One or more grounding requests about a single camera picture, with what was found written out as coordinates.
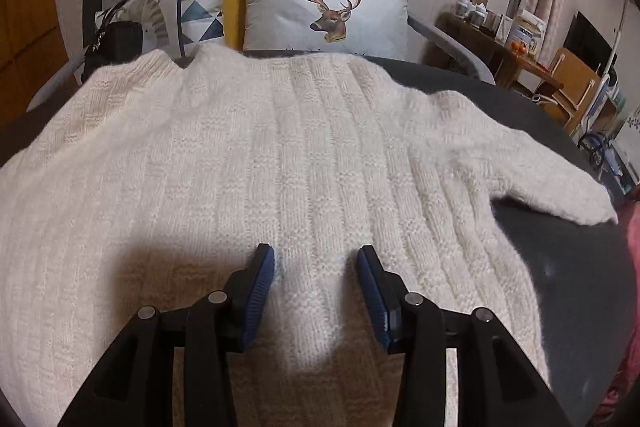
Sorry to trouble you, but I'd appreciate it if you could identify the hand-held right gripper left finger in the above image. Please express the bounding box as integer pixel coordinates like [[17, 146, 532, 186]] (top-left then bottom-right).
[[57, 244, 277, 427]]

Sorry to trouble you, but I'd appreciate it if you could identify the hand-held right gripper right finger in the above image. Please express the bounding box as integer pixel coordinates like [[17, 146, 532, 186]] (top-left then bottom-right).
[[356, 245, 571, 427]]

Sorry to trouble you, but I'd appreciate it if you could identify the white knitted sweater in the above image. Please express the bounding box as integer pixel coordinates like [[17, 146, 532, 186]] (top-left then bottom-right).
[[0, 44, 620, 427]]

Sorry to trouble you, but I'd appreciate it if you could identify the person's pink patterned clothing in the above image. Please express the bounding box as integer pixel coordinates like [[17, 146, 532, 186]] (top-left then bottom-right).
[[592, 184, 640, 418]]

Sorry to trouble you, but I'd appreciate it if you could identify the wooden side table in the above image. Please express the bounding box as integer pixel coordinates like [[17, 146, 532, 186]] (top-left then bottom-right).
[[440, 12, 566, 92]]

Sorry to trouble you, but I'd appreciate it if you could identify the deer print pillow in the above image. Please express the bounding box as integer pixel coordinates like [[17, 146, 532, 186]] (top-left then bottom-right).
[[242, 0, 412, 58]]

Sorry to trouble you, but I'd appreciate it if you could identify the black handbag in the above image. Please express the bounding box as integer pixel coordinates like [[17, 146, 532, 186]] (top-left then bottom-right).
[[82, 0, 196, 80]]

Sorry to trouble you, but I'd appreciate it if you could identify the striped animal print pillow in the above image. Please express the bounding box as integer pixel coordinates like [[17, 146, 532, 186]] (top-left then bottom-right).
[[95, 0, 178, 58]]

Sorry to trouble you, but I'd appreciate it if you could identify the light brown wooden stand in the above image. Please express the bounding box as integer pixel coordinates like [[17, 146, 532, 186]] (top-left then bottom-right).
[[542, 48, 608, 128]]

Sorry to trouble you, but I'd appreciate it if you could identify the black television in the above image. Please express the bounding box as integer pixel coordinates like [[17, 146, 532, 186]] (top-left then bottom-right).
[[564, 11, 613, 70]]

